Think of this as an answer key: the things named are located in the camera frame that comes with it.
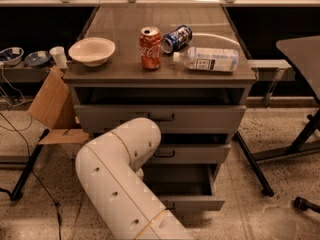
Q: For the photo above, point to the white bowl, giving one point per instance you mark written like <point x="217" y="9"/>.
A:
<point x="92" y="52"/>

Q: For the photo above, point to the clear plastic water bottle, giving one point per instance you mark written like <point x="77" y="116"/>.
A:
<point x="208" y="59"/>

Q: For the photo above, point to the blue patterned bowl left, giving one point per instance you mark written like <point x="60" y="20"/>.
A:
<point x="11" y="56"/>

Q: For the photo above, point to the white paper cup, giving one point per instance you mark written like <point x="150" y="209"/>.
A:
<point x="58" y="54"/>

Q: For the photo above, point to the brown cardboard box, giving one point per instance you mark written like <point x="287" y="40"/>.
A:
<point x="53" y="107"/>

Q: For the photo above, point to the blue patterned bowl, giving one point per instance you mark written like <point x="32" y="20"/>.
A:
<point x="38" y="59"/>
<point x="11" y="56"/>

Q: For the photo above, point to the blue soda can lying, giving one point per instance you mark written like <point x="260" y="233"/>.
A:
<point x="176" y="39"/>

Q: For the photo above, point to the grey drawer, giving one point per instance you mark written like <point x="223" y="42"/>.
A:
<point x="190" y="154"/>
<point x="185" y="119"/>
<point x="184" y="187"/>

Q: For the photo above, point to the black stand leg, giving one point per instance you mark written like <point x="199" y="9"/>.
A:
<point x="266" y="188"/>
<point x="17" y="191"/>

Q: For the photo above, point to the black stand leg left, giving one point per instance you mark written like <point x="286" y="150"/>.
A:
<point x="17" y="191"/>

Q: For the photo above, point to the grey bottom drawer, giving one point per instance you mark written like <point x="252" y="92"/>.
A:
<point x="184" y="187"/>

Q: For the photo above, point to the grey drawer cabinet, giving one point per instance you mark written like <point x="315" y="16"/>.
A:
<point x="123" y="81"/>

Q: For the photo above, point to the grey top drawer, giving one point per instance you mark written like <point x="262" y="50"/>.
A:
<point x="185" y="119"/>

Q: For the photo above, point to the black stand leg right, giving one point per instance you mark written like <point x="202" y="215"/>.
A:
<point x="266" y="188"/>

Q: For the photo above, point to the red cola can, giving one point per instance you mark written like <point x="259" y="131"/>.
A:
<point x="150" y="47"/>

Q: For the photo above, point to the grey middle drawer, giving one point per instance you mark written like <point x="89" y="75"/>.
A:
<point x="190" y="154"/>

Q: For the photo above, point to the blue patterned bowl right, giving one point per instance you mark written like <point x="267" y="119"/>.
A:
<point x="38" y="59"/>

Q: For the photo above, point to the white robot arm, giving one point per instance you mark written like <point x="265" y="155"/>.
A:
<point x="107" y="168"/>

